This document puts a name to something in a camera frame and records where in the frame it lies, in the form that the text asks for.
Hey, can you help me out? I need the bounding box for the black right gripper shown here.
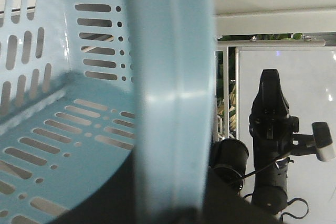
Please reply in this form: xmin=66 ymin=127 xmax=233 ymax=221
xmin=249 ymin=69 xmax=299 ymax=164

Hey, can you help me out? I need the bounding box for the light blue plastic basket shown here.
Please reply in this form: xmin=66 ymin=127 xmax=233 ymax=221
xmin=1 ymin=0 xmax=215 ymax=223

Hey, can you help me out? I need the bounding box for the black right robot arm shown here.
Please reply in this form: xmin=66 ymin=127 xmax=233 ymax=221
xmin=249 ymin=69 xmax=299 ymax=215

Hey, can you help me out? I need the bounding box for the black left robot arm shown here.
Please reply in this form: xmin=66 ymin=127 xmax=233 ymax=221
xmin=207 ymin=138 xmax=249 ymax=196

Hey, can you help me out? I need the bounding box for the white rolling rack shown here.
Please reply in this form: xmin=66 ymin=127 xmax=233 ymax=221
xmin=214 ymin=0 xmax=335 ymax=141

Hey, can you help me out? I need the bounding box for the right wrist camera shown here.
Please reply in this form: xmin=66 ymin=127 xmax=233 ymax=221
xmin=291 ymin=122 xmax=335 ymax=162

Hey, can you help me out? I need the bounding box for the black cable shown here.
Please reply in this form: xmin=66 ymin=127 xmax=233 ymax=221
xmin=225 ymin=153 xmax=309 ymax=222

